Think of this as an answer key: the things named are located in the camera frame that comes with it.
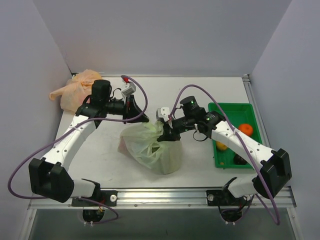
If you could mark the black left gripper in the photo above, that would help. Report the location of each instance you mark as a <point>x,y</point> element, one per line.
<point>130,108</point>

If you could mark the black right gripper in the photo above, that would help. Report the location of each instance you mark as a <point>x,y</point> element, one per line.
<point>167,133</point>

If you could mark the pale green plastic bag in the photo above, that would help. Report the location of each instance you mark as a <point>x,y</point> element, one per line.
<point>140,142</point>

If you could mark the yellow orange lemon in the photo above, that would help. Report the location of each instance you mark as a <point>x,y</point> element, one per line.
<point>220,146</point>

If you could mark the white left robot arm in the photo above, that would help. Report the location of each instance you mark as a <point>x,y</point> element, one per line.
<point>49,175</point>

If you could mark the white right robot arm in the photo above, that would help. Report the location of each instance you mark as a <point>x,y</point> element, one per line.
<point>273,168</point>

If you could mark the orange filled plastic bag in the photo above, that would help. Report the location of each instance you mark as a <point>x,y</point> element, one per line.
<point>76,90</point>

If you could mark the orange tangerine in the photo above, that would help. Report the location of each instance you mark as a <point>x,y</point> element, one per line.
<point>246,128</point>

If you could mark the dark purple passion fruit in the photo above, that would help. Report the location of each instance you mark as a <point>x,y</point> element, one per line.
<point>238,160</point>

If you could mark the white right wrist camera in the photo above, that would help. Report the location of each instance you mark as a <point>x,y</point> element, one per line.
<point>163,115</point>

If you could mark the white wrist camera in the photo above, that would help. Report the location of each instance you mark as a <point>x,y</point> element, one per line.
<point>128,87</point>
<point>163,115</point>

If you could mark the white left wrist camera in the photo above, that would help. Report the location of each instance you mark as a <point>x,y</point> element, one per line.
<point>128,87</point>

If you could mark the aluminium front rail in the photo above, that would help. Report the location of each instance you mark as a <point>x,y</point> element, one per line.
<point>152,198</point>

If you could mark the aluminium rail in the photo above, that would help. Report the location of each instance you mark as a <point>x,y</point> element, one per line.
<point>252,100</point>
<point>152,198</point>

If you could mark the aluminium right side rail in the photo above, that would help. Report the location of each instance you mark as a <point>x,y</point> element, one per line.
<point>252,100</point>

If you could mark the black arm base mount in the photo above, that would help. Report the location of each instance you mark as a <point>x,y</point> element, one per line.
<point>221,197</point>

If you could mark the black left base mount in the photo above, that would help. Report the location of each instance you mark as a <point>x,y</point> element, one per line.
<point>106,197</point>

